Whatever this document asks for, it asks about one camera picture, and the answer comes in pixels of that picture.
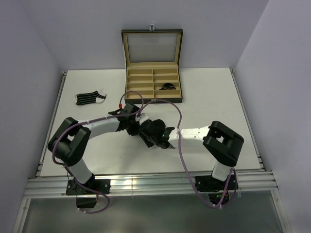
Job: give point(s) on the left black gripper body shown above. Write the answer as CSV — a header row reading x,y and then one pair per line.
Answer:
x,y
132,128

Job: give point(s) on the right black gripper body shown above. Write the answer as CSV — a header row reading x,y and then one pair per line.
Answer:
x,y
150,141

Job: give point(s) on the black sock thin white stripes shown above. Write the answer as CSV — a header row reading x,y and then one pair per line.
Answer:
x,y
167,86

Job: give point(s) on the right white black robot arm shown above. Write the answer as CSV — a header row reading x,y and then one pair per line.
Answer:
x,y
222,142

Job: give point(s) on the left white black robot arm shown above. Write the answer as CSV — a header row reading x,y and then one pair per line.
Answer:
x,y
69,142

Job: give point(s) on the striped sock with white toe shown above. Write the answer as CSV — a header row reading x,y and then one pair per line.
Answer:
x,y
97,96

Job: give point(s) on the black compartment box beige lining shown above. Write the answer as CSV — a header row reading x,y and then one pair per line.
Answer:
x,y
152,59

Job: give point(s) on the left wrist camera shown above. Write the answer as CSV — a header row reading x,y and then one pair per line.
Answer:
x,y
129,108

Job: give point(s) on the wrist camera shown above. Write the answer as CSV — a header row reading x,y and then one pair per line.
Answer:
x,y
129,108
141,118

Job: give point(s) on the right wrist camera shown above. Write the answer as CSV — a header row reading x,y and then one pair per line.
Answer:
x,y
141,118

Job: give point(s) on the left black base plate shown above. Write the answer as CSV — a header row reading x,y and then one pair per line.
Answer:
x,y
101,185

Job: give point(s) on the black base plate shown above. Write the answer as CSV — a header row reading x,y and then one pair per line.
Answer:
x,y
101,185
207,183

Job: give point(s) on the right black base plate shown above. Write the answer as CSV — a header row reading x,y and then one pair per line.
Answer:
x,y
207,183

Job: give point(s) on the aluminium rail frame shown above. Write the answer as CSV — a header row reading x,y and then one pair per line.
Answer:
x,y
208,94

